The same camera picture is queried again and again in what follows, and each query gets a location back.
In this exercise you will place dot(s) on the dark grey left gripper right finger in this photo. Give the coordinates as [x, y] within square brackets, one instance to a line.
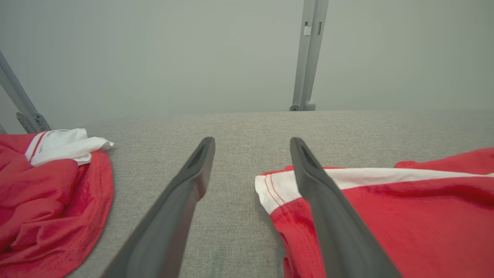
[335, 224]

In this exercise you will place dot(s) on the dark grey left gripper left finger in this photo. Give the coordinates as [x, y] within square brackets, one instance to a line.
[170, 216]

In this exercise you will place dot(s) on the red shorts with white stripe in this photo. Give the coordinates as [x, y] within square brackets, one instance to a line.
[405, 224]

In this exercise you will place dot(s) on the red jersey with white sleeves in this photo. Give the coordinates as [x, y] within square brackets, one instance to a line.
[46, 208]

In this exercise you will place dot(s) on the grey slanted metal strut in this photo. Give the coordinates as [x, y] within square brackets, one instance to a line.
[19, 100]

